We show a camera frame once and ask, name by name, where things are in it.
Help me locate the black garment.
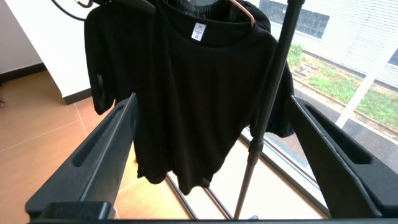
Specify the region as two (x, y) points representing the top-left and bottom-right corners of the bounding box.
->
(83, 0), (295, 196)

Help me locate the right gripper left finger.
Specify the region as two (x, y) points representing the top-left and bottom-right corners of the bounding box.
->
(24, 92), (139, 219)

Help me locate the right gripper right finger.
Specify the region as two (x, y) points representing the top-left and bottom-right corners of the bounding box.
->
(286, 95), (398, 218)

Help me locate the black cable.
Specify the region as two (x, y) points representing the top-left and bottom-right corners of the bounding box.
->
(50, 0), (94, 22)

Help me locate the black clothes rack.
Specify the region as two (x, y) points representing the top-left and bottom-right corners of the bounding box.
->
(164, 0), (307, 220)

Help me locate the pink clothes hanger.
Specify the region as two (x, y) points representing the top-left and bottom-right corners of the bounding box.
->
(229, 0), (256, 28)

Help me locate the window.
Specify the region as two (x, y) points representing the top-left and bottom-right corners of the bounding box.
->
(239, 0), (398, 218)

